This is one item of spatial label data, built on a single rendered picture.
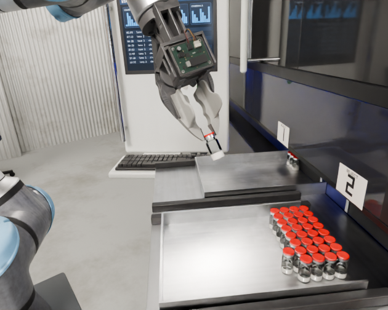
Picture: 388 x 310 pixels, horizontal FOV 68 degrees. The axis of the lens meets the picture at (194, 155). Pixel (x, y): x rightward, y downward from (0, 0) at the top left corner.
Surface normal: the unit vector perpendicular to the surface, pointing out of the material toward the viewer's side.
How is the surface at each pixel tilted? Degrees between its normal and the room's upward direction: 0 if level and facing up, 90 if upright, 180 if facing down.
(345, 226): 0
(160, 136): 90
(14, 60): 90
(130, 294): 0
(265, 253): 0
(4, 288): 90
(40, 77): 90
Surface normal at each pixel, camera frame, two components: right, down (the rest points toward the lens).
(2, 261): 0.90, 0.09
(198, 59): 0.26, -0.09
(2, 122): 0.60, 0.26
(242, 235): -0.04, -0.93
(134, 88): -0.10, 0.36
